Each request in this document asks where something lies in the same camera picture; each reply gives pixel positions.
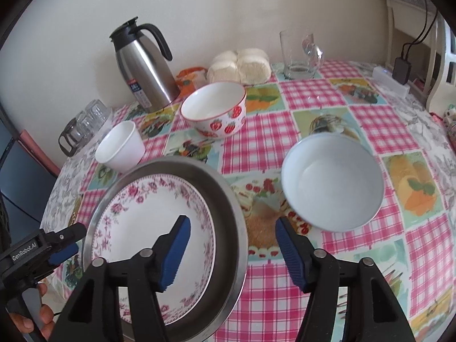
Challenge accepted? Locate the glass carafe with black handle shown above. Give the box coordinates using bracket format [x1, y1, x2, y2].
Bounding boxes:
[58, 117, 86, 156]

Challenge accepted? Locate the bag of steamed buns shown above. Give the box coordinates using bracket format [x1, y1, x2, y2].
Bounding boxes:
[207, 48, 272, 85]

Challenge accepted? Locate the strawberry print bowl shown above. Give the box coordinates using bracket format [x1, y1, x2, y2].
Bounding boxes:
[180, 81, 247, 139]

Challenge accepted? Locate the white power strip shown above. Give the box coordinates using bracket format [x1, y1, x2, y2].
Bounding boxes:
[372, 65, 410, 98]

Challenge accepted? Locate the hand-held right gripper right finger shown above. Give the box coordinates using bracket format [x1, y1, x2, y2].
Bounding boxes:
[275, 217, 416, 342]

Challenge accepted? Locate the person's left hand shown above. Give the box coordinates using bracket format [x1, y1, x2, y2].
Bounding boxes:
[9, 281, 56, 341]

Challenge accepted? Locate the orange snack packet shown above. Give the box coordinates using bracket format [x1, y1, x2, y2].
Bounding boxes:
[176, 67, 209, 97]

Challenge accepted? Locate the dark blue cabinet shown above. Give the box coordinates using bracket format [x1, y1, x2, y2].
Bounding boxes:
[0, 142, 58, 229]

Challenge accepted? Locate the pink checked tablecloth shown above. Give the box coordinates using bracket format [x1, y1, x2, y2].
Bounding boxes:
[64, 59, 453, 342]

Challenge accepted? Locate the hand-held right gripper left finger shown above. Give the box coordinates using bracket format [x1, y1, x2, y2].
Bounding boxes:
[53, 215, 192, 342]

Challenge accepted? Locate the pink board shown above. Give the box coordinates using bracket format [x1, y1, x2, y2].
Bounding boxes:
[18, 130, 61, 175]

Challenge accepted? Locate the small white bowl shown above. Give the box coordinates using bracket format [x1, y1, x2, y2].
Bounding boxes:
[281, 133, 385, 231]

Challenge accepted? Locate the black cable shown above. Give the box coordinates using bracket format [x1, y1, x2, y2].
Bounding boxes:
[401, 0, 440, 61]

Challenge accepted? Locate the clear glass mug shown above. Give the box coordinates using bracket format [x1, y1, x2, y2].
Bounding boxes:
[279, 29, 325, 80]

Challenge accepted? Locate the pink floral round plate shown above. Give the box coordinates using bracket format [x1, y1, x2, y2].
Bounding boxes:
[91, 173, 217, 325]

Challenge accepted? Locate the stainless steel thermos jug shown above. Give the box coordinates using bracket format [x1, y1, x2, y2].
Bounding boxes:
[109, 16, 180, 113]

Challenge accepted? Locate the clear glass cup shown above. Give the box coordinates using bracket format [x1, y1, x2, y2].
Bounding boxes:
[85, 99, 112, 129]
[76, 112, 96, 139]

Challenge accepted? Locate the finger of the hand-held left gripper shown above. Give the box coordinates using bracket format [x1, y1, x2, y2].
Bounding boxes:
[44, 223, 87, 249]
[49, 244, 80, 266]

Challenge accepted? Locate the white chair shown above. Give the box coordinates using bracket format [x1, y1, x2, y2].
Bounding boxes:
[386, 0, 456, 118]

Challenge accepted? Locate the black charger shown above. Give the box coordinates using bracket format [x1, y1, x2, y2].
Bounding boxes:
[393, 57, 412, 85]

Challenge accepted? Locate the white square bowl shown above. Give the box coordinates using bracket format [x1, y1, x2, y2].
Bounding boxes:
[95, 120, 146, 173]

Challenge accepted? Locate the stainless steel round plate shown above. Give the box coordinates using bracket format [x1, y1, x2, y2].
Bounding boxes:
[82, 156, 249, 342]

